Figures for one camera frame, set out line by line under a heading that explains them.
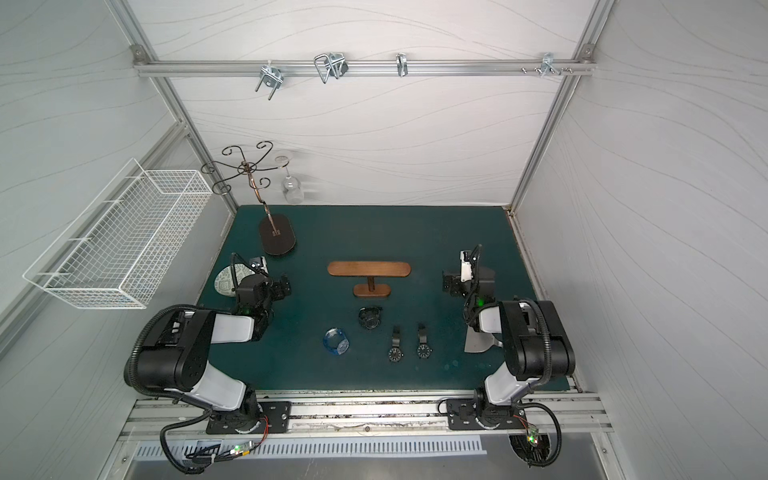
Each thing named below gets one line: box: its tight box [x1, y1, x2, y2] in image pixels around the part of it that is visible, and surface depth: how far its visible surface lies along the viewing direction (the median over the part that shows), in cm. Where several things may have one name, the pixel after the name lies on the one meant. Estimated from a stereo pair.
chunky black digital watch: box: [358, 306, 383, 330], surface depth 88 cm
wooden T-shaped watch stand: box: [327, 261, 412, 297], surface depth 87 cm
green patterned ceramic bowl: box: [214, 263, 255, 297], surface depth 97 cm
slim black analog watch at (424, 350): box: [416, 322, 433, 359], surface depth 85 cm
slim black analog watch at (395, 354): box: [388, 326, 405, 363], surface depth 84 cm
